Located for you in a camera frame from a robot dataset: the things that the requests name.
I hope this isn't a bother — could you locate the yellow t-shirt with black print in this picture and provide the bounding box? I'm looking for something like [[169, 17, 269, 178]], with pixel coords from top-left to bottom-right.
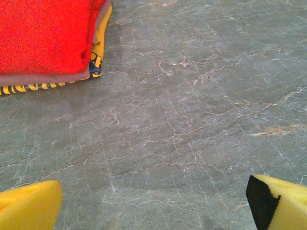
[[0, 3, 113, 96]]

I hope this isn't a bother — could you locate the red folded cloth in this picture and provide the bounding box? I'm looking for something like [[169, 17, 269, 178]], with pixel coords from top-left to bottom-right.
[[0, 0, 113, 86]]

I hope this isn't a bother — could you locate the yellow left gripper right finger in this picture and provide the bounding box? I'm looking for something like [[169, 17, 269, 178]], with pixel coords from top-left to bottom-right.
[[246, 174, 307, 230]]

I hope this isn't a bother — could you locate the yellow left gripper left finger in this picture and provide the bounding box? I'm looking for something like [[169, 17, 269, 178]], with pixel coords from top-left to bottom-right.
[[0, 180, 63, 230]]

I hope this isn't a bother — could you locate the red folded t-shirt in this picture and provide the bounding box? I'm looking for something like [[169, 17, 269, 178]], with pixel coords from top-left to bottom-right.
[[0, 0, 107, 75]]

